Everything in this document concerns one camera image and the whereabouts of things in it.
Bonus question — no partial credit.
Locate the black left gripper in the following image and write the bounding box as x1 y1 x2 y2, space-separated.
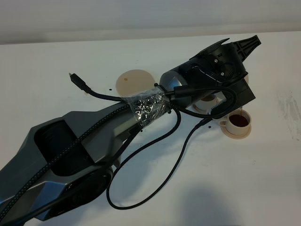
178 35 261 85

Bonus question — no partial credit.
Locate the beige ceramic teapot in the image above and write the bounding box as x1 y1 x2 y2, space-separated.
244 72 249 84

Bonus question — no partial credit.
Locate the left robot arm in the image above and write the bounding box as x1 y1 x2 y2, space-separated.
0 36 261 226

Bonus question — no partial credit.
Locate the beige teapot saucer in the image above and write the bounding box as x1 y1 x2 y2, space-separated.
116 70 155 97

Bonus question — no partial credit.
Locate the beige far teacup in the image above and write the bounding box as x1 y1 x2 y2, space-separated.
195 95 218 109

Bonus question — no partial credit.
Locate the beige teacup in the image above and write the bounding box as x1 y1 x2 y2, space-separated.
195 95 218 109
218 109 252 127

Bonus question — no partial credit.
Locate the beige near teacup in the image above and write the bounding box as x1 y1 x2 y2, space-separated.
218 109 252 127

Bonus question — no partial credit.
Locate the beige far cup saucer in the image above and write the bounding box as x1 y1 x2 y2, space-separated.
192 104 213 114

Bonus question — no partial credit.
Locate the beige cup saucer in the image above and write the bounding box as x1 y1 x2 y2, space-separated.
192 104 213 114
221 124 252 139

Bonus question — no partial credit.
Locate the beige near cup saucer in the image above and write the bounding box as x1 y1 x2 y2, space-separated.
221 124 252 139

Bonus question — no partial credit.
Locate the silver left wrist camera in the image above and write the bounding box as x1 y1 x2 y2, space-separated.
206 79 256 118

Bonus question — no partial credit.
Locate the black braided camera cable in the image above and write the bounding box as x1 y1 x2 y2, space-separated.
0 98 212 226

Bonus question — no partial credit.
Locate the black loose usb cable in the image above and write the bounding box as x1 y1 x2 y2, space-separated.
68 72 237 118

